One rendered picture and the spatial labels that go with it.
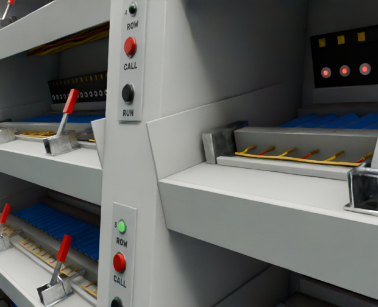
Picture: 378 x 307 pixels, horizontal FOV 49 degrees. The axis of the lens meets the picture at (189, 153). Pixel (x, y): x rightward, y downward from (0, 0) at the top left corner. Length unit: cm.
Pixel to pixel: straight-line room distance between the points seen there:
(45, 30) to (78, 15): 10
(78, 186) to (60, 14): 22
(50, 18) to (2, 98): 45
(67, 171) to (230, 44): 25
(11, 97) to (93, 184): 60
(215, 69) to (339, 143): 14
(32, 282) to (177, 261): 35
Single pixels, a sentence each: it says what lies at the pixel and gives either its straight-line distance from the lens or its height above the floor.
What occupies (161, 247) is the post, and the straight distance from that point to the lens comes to 37.
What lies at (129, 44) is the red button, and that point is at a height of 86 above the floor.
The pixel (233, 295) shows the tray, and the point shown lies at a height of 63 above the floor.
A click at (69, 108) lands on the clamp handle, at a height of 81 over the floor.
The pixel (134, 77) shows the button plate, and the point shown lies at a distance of 39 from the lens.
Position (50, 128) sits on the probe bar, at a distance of 73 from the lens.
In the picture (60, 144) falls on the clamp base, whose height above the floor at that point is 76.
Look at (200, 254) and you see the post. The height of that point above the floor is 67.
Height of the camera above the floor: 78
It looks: 2 degrees down
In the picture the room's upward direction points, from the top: 3 degrees clockwise
